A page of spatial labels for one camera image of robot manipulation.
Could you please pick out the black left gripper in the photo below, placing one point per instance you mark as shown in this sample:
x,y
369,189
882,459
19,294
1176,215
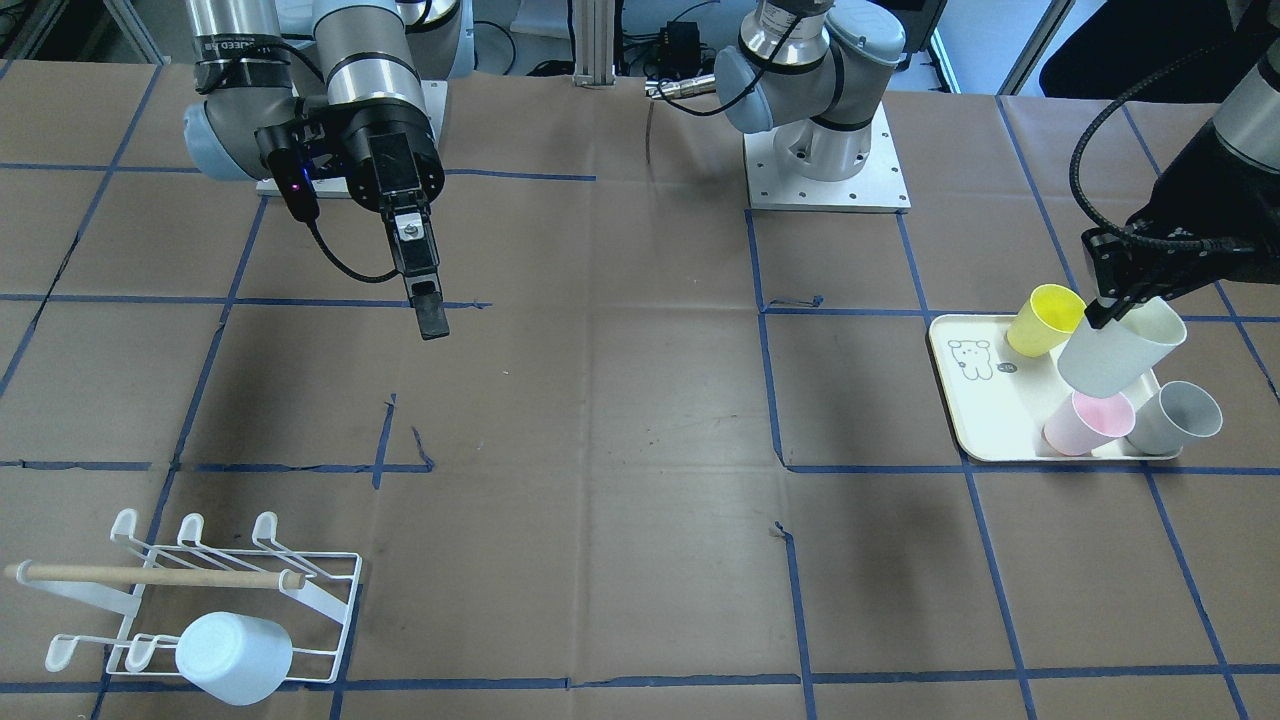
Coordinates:
x,y
1203,195

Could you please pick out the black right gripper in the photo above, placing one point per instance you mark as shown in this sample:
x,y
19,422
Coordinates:
x,y
388,150

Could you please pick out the cream white cup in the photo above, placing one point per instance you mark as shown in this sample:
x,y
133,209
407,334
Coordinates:
x,y
1103,362

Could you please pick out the light blue cup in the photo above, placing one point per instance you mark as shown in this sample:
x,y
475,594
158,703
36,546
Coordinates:
x,y
236,658

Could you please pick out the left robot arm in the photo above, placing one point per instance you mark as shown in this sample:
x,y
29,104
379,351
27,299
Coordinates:
x,y
823,66

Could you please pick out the yellow cup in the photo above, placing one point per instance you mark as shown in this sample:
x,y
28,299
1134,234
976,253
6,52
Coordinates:
x,y
1046,320

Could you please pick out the pink cup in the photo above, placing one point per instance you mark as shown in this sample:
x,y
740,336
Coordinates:
x,y
1083,423

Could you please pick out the grey cup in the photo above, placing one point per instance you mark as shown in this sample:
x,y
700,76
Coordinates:
x,y
1179,414

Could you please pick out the cream plastic tray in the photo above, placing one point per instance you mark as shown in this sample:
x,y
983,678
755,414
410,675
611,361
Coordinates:
x,y
997,399

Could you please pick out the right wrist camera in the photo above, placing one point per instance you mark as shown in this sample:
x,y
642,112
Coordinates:
x,y
284,150

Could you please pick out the white wire cup rack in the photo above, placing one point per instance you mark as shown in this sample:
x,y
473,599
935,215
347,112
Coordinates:
x,y
165,586

